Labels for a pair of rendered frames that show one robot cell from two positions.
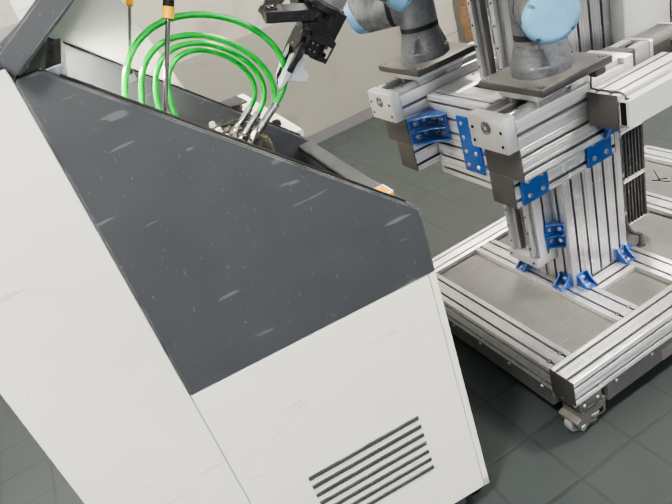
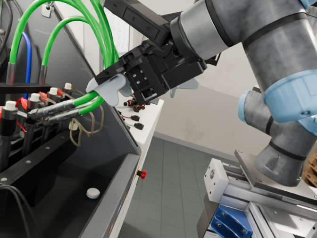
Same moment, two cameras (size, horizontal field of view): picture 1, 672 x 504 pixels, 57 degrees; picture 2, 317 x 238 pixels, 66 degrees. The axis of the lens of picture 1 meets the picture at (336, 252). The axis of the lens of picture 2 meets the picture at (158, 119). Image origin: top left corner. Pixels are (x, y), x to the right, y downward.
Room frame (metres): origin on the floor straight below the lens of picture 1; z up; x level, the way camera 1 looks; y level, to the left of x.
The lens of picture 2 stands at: (1.07, -0.25, 1.34)
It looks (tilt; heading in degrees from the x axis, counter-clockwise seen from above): 18 degrees down; 15
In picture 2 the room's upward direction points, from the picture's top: 19 degrees clockwise
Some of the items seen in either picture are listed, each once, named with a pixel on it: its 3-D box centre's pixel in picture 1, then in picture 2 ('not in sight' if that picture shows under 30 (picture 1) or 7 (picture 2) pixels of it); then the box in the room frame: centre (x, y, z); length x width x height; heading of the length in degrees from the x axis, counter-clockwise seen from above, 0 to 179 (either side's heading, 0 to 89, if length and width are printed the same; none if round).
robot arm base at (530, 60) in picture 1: (539, 47); not in sight; (1.46, -0.63, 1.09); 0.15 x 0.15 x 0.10
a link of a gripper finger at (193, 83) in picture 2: not in sight; (185, 81); (1.59, -0.14, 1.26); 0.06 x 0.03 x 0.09; 104
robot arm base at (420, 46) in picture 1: (422, 39); (281, 159); (1.93, -0.46, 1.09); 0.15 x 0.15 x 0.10
